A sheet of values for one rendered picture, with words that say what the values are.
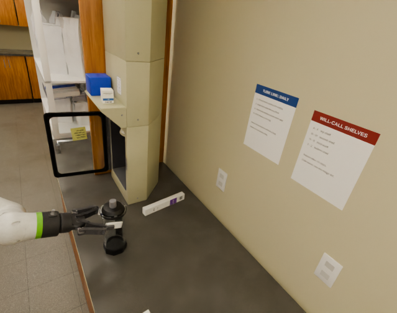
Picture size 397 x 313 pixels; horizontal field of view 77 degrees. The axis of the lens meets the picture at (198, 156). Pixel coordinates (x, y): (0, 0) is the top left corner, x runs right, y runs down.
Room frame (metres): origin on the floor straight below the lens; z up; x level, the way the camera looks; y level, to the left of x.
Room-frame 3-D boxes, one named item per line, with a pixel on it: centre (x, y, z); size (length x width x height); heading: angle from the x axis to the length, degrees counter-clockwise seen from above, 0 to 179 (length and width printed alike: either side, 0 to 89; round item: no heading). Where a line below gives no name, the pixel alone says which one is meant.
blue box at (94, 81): (1.26, 0.55, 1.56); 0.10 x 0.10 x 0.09; 37
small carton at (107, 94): (1.14, 0.46, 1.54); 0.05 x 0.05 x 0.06; 32
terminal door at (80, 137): (1.26, 0.69, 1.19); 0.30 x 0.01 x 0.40; 119
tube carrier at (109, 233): (0.80, 0.32, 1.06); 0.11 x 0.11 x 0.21
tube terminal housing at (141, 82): (1.29, 0.35, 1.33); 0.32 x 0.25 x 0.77; 37
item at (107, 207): (0.79, 0.32, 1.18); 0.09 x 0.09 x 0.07
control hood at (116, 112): (1.19, 0.50, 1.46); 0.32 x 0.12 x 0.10; 37
